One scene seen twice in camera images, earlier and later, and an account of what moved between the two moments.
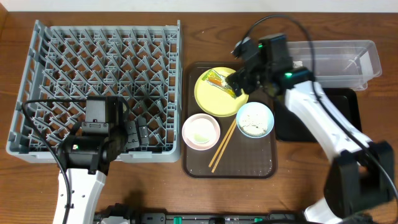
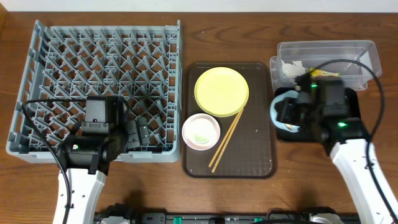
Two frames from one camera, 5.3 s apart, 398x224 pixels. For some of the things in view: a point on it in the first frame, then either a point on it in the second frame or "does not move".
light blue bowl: [255, 119] → [279, 96]
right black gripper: [246, 77] → [286, 112]
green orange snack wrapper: [219, 81] → [314, 73]
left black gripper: [130, 134] does not move
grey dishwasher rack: [74, 59] does not move
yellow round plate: [214, 102] does not move
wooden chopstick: [224, 147] does not move
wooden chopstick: [213, 158] does not move
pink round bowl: [201, 131] does not move
